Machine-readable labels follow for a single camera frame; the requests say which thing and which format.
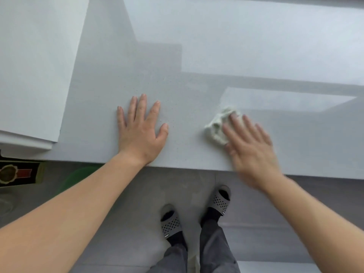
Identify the person's right hand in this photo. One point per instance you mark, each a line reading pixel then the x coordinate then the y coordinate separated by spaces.
pixel 253 159

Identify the person's left hand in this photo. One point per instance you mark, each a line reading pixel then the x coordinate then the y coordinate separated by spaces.
pixel 139 139

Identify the white cleaning cloth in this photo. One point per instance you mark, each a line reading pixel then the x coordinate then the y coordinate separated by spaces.
pixel 211 130

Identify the person's left forearm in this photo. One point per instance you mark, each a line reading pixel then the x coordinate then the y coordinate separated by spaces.
pixel 71 213

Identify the person's right forearm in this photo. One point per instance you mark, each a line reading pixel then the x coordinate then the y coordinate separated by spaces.
pixel 312 218

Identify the grey perforated right slipper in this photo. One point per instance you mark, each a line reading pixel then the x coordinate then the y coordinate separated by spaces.
pixel 220 203

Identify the grey perforated slipper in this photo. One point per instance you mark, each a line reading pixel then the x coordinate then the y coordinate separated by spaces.
pixel 220 203
pixel 170 226

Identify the green plastic basin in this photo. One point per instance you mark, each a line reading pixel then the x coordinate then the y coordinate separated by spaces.
pixel 76 176

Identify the grey perforated left slipper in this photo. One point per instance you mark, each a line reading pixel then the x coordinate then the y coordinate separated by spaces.
pixel 170 226

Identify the grey trousers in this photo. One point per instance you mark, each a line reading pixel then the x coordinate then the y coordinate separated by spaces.
pixel 213 247

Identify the black left sock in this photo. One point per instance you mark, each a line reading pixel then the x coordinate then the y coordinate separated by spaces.
pixel 177 241

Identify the black yellow-edged box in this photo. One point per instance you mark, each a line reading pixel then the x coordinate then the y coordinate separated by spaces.
pixel 24 173

